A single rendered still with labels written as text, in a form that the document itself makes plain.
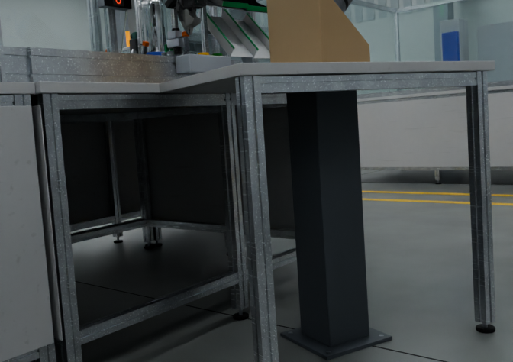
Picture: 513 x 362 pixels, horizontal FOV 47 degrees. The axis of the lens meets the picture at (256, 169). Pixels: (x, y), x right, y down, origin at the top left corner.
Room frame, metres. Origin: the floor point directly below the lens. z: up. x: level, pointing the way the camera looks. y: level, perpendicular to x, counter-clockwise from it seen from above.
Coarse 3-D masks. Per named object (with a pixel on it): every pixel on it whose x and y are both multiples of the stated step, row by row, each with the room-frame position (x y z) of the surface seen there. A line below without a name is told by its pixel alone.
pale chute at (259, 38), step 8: (248, 16) 2.68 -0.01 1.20; (240, 24) 2.67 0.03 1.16; (248, 24) 2.69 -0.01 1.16; (256, 24) 2.64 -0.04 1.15; (248, 32) 2.64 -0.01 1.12; (256, 32) 2.65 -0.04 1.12; (264, 32) 2.62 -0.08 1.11; (256, 40) 2.62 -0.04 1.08; (264, 40) 2.61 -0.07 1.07; (264, 48) 2.59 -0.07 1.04; (256, 56) 2.51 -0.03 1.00; (264, 56) 2.54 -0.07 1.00
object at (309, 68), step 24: (216, 72) 1.49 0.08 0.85; (240, 72) 1.38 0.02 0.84; (264, 72) 1.41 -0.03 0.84; (288, 72) 1.44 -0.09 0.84; (312, 72) 1.48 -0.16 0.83; (336, 72) 1.52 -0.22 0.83; (360, 72) 1.56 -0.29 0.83; (384, 72) 1.60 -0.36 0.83; (408, 72) 1.66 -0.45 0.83; (432, 72) 1.72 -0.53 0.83; (456, 72) 1.79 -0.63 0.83
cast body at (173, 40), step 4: (176, 28) 2.25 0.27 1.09; (168, 32) 2.26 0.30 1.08; (172, 32) 2.25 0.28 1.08; (176, 32) 2.24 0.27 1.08; (180, 32) 2.26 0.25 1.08; (168, 36) 2.26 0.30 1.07; (172, 36) 2.25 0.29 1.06; (176, 36) 2.24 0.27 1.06; (180, 36) 2.26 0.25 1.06; (168, 40) 2.26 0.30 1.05; (172, 40) 2.25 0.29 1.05; (176, 40) 2.23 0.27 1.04; (180, 40) 2.24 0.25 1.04; (168, 44) 2.26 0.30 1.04; (172, 44) 2.25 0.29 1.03; (176, 44) 2.24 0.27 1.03; (180, 44) 2.24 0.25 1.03
